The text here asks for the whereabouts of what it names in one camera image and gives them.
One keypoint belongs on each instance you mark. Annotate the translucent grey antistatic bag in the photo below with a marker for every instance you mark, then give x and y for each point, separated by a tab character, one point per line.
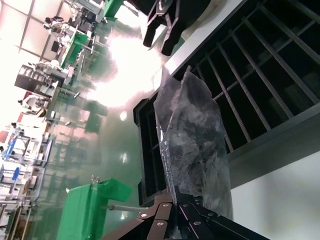
195	140

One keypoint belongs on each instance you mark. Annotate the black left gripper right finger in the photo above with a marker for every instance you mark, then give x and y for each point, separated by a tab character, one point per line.
200	220

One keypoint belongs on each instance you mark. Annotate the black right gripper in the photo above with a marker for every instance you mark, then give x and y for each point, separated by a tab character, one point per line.
190	12

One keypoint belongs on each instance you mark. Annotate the green covered workbench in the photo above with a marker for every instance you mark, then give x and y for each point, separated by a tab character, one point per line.
73	50
112	8

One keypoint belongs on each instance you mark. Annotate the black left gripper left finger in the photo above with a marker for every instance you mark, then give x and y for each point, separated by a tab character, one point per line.
155	220

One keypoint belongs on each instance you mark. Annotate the black shelf cart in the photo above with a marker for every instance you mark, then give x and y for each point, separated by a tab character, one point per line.
32	80

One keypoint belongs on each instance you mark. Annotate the black slotted plastic container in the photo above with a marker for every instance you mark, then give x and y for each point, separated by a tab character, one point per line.
275	140

